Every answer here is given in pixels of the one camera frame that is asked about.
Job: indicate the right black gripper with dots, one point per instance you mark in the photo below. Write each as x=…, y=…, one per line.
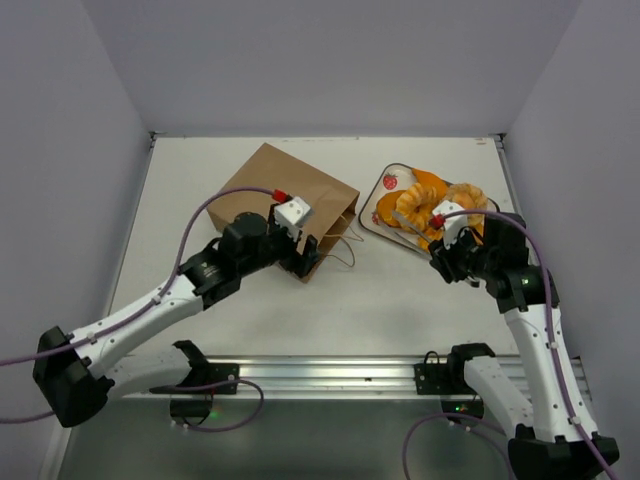
x=451, y=257

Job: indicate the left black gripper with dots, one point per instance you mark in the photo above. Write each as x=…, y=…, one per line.
x=292, y=260

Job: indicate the round flaky fake pastry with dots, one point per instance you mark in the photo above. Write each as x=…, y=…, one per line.
x=469, y=197

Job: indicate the ring shaped fake doughnut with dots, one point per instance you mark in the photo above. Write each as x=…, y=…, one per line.
x=418, y=199

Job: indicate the brown paper bag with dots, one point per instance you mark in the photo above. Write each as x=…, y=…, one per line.
x=306, y=200

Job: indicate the metal tongs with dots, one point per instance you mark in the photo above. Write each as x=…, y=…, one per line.
x=417, y=223

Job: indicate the round orange fake bread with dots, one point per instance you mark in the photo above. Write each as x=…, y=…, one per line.
x=385, y=206

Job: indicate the twisted fake bread stick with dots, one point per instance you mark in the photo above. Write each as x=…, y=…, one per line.
x=428, y=236

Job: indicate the long orange fake baguette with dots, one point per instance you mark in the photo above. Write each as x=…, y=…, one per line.
x=427, y=178

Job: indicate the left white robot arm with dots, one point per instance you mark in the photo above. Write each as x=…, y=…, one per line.
x=79, y=372

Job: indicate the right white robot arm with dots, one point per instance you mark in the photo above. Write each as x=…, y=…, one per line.
x=550, y=431

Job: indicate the strawberry print tray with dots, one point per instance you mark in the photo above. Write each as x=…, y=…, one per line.
x=395, y=177

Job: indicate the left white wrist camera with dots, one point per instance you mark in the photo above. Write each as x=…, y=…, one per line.
x=292, y=215

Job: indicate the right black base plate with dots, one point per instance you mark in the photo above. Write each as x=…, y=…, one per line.
x=440, y=375

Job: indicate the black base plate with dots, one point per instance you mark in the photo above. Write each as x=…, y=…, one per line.
x=440, y=375
x=215, y=380

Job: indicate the aluminium front rail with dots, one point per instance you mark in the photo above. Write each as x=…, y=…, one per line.
x=282, y=377

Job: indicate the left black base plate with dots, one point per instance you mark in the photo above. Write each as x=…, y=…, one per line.
x=215, y=380

